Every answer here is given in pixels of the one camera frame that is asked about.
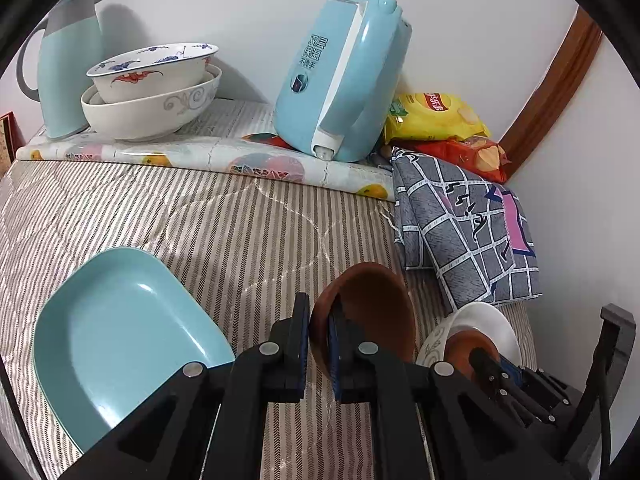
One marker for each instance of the light blue electric kettle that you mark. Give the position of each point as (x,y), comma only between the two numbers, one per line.
(340,85)

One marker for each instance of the large white grey-patterned bowl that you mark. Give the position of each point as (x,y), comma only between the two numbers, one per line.
(150,117)

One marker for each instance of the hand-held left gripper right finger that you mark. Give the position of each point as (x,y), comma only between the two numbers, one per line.
(336,350)

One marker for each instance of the light blue plate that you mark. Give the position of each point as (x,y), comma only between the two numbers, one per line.
(125,330)

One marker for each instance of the grey checkered cloth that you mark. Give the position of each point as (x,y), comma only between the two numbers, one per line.
(460,230)

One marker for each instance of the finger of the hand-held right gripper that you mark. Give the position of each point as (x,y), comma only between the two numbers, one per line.
(515,372)
(500,385)

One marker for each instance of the yellow chip bag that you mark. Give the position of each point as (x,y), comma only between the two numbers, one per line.
(430,117)

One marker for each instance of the rolled floral plastic sheet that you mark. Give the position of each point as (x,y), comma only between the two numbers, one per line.
(200,157)

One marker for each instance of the red chip bag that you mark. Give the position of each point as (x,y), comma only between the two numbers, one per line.
(465,155)

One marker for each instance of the small brown bowl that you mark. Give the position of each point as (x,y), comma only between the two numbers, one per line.
(380,310)
(465,350)

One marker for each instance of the light blue thermos jug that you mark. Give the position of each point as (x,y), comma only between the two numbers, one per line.
(65,70)

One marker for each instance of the patterned flat box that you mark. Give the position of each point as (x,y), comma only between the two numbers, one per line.
(6,142)

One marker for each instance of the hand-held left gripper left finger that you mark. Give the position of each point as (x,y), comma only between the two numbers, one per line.
(300,340)

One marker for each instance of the striped quilted tablecloth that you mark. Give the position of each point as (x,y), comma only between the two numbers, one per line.
(225,235)

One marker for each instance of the blue and red patterned bowl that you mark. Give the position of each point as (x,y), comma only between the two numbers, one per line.
(150,77)

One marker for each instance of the plain white bowl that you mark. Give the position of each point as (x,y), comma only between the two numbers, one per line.
(485,320)

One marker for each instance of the brown wooden door frame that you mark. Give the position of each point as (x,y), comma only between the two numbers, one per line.
(555,90)

